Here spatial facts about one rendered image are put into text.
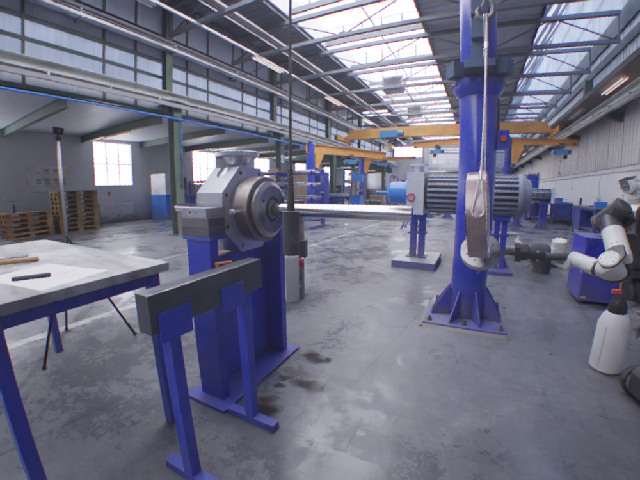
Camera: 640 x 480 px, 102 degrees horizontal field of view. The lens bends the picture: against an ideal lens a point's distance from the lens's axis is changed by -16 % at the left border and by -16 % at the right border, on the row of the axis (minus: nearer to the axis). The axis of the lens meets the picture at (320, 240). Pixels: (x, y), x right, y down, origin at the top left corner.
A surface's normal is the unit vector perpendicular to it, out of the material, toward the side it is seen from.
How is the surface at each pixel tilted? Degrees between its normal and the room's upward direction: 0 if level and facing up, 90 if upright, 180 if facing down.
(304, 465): 0
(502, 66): 90
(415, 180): 90
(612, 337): 90
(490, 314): 90
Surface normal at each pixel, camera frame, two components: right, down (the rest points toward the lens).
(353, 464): 0.00, -0.99
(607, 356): -0.78, 0.11
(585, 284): -0.46, 0.15
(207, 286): 0.90, 0.07
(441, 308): -0.08, 0.16
